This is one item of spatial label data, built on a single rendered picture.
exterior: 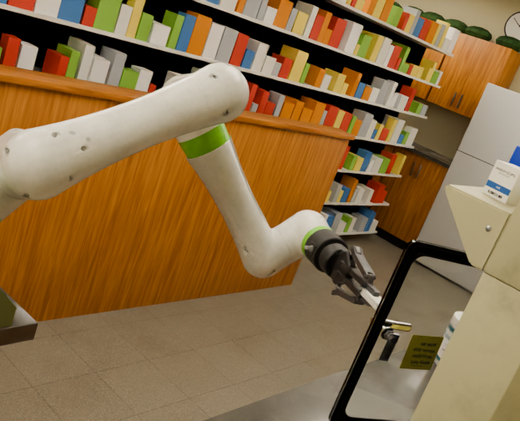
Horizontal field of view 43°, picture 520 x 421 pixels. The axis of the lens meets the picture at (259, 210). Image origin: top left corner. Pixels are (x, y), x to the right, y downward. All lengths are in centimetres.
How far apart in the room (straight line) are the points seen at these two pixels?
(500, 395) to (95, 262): 246
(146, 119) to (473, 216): 62
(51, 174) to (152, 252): 234
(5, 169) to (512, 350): 88
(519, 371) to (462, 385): 9
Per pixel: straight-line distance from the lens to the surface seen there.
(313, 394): 151
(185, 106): 131
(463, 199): 110
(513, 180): 116
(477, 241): 109
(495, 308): 109
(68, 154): 120
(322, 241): 154
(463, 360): 113
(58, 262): 316
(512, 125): 624
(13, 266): 304
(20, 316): 143
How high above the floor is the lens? 166
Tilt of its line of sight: 16 degrees down
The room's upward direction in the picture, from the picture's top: 21 degrees clockwise
